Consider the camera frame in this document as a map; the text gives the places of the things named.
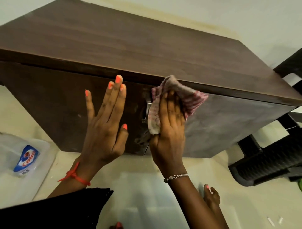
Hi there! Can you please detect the red thread bracelet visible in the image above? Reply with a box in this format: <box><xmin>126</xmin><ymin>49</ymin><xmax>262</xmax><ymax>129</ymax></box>
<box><xmin>57</xmin><ymin>162</ymin><xmax>91</xmax><ymax>187</ymax></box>

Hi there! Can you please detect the pink striped cleaning cloth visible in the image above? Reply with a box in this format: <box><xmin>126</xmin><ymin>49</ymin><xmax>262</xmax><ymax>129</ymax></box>
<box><xmin>147</xmin><ymin>75</ymin><xmax>209</xmax><ymax>135</ymax></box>

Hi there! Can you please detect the black garment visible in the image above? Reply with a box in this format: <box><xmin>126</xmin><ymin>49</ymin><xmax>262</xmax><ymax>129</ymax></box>
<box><xmin>0</xmin><ymin>187</ymin><xmax>114</xmax><ymax>229</ymax></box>

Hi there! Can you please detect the person's right foot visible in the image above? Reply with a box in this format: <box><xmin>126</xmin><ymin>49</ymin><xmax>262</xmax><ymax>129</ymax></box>
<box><xmin>203</xmin><ymin>184</ymin><xmax>221</xmax><ymax>213</ymax></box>

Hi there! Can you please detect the brown wooden cabinet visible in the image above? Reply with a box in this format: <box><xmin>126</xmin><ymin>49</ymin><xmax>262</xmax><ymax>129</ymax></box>
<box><xmin>0</xmin><ymin>0</ymin><xmax>302</xmax><ymax>159</ymax></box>

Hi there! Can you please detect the person's left forearm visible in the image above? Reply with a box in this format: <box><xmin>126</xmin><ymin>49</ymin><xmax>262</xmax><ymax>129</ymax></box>
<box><xmin>47</xmin><ymin>162</ymin><xmax>102</xmax><ymax>199</ymax></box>

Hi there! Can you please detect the person's right forearm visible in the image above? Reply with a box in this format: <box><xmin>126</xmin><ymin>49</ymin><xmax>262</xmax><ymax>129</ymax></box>
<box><xmin>165</xmin><ymin>173</ymin><xmax>230</xmax><ymax>229</ymax></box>

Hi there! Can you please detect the person's left hand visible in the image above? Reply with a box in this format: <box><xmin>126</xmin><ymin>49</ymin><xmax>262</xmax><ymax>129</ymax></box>
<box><xmin>84</xmin><ymin>75</ymin><xmax>129</xmax><ymax>168</ymax></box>

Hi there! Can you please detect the black plastic chair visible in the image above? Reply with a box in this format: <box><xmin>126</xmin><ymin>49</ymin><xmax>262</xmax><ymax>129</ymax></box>
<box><xmin>227</xmin><ymin>48</ymin><xmax>302</xmax><ymax>187</ymax></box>

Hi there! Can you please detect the person's right hand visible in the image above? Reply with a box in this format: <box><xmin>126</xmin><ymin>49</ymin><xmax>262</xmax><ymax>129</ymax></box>
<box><xmin>149</xmin><ymin>90</ymin><xmax>187</xmax><ymax>174</ymax></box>

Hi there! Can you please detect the metal cabinet handle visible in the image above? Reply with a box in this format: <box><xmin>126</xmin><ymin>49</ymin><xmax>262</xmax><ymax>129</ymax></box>
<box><xmin>142</xmin><ymin>101</ymin><xmax>153</xmax><ymax>123</ymax></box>

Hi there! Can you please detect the silver beaded bracelet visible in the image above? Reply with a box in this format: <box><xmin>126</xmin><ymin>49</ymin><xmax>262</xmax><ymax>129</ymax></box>
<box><xmin>164</xmin><ymin>173</ymin><xmax>189</xmax><ymax>183</ymax></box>

